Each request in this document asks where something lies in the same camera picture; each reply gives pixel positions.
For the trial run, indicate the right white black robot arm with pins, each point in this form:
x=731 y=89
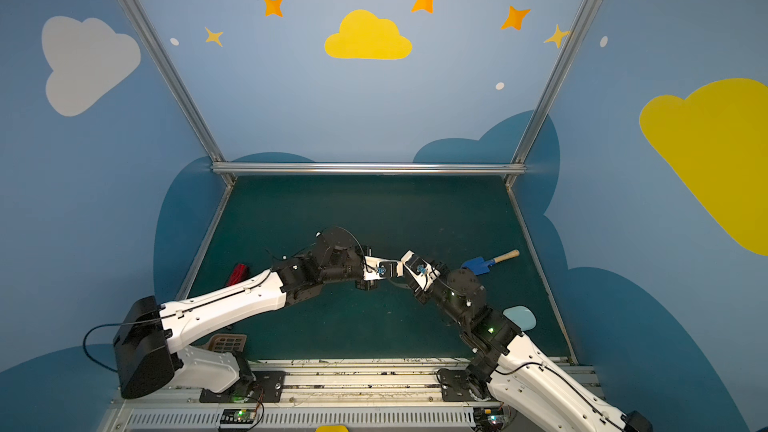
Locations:
x=508 y=366

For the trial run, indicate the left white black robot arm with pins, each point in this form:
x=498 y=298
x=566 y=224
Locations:
x=153 y=344

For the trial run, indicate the blue toy shovel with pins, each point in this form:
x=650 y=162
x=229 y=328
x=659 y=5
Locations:
x=480 y=266

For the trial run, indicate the light blue spatula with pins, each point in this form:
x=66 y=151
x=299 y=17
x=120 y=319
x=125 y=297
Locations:
x=522 y=317

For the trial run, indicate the red cylindrical bottle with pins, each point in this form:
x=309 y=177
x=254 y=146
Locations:
x=239 y=274

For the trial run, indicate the right green circuit board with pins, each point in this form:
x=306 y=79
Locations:
x=493 y=419

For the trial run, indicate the green circuit board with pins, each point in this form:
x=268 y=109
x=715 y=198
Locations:
x=238 y=419
x=493 y=419

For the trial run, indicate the yellow object bottom edge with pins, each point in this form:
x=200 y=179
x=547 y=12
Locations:
x=332 y=428

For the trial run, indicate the brown slotted spatula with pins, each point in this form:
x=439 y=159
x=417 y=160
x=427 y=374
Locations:
x=225 y=343

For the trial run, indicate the left green circuit board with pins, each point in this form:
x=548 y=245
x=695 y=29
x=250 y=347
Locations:
x=238 y=419

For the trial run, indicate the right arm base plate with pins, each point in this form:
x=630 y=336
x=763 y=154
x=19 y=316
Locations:
x=459 y=386

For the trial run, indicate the aluminium mounting rail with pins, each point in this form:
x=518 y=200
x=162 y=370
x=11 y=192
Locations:
x=326 y=383

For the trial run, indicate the right side frame bar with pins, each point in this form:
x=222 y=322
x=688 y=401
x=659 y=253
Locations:
x=572 y=357

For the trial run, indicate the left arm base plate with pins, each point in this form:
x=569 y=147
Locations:
x=260 y=386

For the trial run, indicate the left side frame bar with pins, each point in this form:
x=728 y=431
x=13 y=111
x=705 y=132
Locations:
x=199 y=257

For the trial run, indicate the back aluminium frame bar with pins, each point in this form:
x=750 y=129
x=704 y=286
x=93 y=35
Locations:
x=266 y=168

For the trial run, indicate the white slotted cable duct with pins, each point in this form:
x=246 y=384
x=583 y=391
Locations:
x=302 y=418

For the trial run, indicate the left aluminium frame post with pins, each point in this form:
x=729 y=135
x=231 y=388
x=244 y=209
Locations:
x=151 y=40

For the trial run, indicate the aluminium frame post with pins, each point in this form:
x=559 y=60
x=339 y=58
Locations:
x=583 y=20
x=151 y=40

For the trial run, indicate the right aluminium frame post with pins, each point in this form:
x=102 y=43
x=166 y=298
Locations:
x=583 y=20

